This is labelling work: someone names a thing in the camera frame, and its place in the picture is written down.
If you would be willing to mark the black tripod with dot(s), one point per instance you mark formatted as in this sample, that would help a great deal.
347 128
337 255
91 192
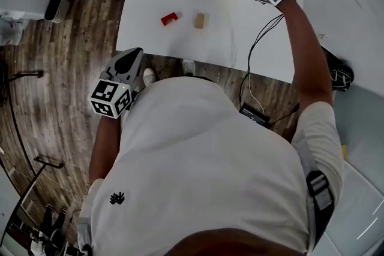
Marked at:
39 73

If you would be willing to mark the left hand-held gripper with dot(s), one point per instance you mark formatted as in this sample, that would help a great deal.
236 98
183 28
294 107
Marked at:
108 94

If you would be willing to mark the tan wooden block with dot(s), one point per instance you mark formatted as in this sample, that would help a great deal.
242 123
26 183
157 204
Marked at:
199 21

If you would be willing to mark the white space heater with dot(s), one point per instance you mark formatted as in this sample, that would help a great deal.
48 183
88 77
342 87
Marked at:
52 9

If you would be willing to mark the person's left forearm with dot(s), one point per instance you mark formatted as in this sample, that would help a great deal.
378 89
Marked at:
103 147

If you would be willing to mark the pack of water bottles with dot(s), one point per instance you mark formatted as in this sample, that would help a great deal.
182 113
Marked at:
10 31

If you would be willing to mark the round yellow table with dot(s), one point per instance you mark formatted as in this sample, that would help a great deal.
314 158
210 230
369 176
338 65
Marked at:
345 152

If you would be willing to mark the person's white shoe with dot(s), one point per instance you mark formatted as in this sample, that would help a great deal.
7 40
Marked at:
188 66
149 76

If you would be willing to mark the person's left white shoe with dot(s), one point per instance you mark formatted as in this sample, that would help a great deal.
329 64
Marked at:
149 76

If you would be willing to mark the white side table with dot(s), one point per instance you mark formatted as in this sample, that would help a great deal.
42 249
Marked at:
6 204

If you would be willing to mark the person's right white shoe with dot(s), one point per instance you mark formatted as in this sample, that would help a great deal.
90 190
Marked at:
188 66

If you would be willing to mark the person's right forearm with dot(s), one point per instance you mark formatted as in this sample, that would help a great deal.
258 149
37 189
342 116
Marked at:
306 54

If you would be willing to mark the black light stand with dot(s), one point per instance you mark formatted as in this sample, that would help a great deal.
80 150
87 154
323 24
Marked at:
49 162

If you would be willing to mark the red block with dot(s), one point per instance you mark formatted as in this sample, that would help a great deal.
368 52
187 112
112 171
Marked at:
165 20

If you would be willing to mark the person's white t-shirt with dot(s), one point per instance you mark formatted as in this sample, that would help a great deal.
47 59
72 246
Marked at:
210 165

